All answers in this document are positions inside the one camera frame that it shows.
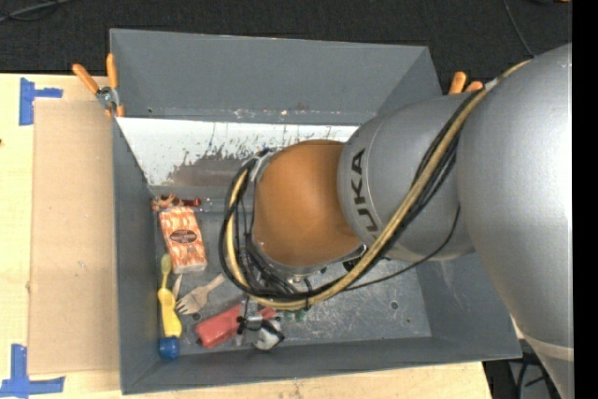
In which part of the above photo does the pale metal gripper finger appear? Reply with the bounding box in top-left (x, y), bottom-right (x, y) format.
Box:
top-left (236, 299), bottom-right (249, 346)
top-left (247, 315), bottom-right (265, 345)

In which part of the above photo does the grey metal bin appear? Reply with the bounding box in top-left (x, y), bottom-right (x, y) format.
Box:
top-left (107, 28), bottom-right (523, 395)

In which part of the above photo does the red flat block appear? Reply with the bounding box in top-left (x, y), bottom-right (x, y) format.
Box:
top-left (194, 304), bottom-right (278, 349)

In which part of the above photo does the blue ball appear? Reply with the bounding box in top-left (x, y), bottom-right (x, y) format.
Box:
top-left (158, 335), bottom-right (181, 361)

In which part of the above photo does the orange patterned box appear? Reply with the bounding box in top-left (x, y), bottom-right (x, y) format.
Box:
top-left (158, 206), bottom-right (208, 275)

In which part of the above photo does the pale wooden fork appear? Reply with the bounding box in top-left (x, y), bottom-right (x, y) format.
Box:
top-left (175, 273), bottom-right (227, 316)

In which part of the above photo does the yellow toothbrush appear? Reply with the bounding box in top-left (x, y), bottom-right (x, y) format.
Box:
top-left (156, 252), bottom-right (183, 338)

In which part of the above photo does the brown cardboard board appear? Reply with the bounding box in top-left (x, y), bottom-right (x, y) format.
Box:
top-left (26, 99), bottom-right (121, 376)

